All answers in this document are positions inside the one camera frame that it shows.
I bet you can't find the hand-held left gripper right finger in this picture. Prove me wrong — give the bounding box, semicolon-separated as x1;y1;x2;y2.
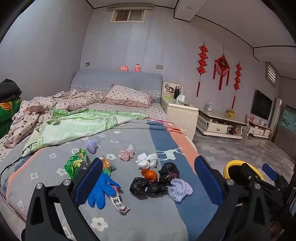
192;156;271;241

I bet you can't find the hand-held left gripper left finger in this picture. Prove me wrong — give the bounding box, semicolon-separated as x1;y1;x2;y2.
22;158;103;241

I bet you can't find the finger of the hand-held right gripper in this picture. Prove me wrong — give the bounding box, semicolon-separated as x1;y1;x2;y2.
240;162;264;189
262;163;289;186

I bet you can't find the yellow rimmed black trash bin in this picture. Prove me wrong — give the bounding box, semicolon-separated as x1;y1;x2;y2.
223;160;264;186

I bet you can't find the green snack wrapper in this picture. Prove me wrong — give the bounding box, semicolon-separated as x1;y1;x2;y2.
64;148;89;181

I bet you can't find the noodle print snack packet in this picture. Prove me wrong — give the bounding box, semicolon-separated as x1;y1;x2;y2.
99;157;118;178

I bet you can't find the orange peel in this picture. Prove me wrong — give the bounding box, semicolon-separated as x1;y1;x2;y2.
142;169;158;182

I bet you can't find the blue rubber glove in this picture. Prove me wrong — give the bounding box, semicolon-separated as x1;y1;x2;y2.
87;172;121;209

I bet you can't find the large purple foam net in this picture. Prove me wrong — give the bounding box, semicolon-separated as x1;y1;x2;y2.
168;178;193;203

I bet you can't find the grey low cabinet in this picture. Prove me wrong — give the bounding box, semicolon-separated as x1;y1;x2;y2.
274;126;296;151

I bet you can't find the pink and white wrapper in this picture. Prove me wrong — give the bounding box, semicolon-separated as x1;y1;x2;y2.
110;185;130;214

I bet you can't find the small purple foam net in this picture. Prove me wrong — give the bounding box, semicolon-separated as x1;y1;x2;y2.
85;139;100;154

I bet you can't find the large black plastic bag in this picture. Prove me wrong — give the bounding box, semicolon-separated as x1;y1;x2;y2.
158;162;180;185

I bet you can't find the small white drawer cabinet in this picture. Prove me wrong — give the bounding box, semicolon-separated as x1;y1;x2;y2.
243;122;272;139

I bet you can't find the pink crumpled tissue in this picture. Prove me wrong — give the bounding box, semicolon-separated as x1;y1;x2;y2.
119;144;135;162

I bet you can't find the small black plastic bag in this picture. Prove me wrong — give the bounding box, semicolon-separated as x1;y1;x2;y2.
146;182;168;196
129;177;150;195

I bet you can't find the large white TV stand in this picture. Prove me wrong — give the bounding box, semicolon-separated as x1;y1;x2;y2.
196;108;247;140

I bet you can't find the white standing air conditioner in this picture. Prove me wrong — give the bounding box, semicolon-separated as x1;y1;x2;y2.
269;97;283;142

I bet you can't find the white crumpled tissue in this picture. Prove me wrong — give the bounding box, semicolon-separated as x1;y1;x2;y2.
148;153;158;168
135;153;151;169

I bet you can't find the teal framed painting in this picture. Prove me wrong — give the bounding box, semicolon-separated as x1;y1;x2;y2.
281;105;296;130

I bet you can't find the green patterned quilt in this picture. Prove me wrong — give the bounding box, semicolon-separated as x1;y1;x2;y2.
22;108;149;157

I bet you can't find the grey striped flower blanket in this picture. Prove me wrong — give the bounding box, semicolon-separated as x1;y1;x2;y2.
0;118;222;241

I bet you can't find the cream bedside cabinet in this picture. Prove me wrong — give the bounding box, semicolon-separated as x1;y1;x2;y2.
161;96;199;139

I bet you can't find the black flat television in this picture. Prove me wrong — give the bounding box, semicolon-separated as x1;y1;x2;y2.
251;89;273;121

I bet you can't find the pink polka dot duvet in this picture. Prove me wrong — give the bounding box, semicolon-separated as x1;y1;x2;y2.
5;89;104;149

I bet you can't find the brown cloth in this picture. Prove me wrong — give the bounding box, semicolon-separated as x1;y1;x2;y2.
25;105;47;114

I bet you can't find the long red knot decoration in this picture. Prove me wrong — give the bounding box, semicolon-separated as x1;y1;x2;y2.
232;61;242;109
197;44;208;98

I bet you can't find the polka dot pillow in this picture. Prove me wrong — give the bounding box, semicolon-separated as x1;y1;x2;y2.
103;85;154;108

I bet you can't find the grey padded headboard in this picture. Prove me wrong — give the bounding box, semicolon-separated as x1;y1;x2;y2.
70;70;163;103

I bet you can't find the green printed cloth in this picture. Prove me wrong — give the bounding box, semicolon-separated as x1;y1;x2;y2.
0;98;23;139

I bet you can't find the red diamond tassel decoration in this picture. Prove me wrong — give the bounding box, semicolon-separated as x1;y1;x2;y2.
213;46;231;91

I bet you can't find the dark cloth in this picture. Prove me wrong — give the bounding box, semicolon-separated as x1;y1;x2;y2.
0;79;22;102

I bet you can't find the small high window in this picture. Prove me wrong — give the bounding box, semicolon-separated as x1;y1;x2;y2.
110;9;147;24

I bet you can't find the white picture frame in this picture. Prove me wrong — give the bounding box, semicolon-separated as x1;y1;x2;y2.
162;82;185;100

